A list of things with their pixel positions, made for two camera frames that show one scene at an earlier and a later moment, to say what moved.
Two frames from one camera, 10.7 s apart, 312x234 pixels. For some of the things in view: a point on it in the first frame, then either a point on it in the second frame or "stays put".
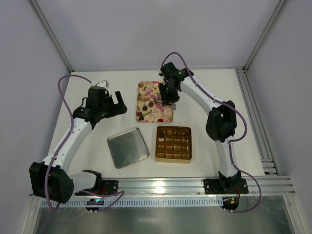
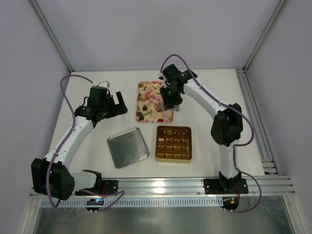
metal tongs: x=158 y=98 to x=175 y=107
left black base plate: x=109 y=187 stays put
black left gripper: x=113 y=107 stays put
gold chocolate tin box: x=173 y=144 stays put
